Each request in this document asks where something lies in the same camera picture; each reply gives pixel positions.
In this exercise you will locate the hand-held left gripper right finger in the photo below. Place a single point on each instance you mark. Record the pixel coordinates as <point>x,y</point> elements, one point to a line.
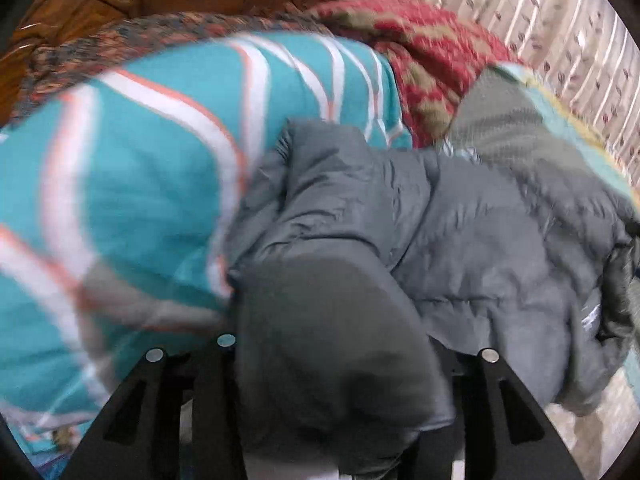
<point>492,410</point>

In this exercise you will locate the striped teal cream grey blanket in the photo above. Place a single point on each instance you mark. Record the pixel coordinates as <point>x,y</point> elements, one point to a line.
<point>525,125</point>

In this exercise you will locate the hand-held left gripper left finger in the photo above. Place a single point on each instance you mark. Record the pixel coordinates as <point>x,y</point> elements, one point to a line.
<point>212,410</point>

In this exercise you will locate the cream floral curtain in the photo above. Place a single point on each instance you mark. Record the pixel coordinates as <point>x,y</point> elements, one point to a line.
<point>550,30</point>

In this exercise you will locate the dark multicolour patterned cloth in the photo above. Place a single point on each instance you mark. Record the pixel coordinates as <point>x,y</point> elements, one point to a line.
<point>125,45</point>

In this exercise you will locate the teal patterned pillow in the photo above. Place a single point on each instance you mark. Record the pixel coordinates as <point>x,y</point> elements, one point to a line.
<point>150,170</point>

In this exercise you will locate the red patterned blanket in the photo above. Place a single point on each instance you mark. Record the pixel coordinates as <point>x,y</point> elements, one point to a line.
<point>430,55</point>

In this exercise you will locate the grey puffer jacket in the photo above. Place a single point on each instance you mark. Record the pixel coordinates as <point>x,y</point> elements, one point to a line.
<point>475,240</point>

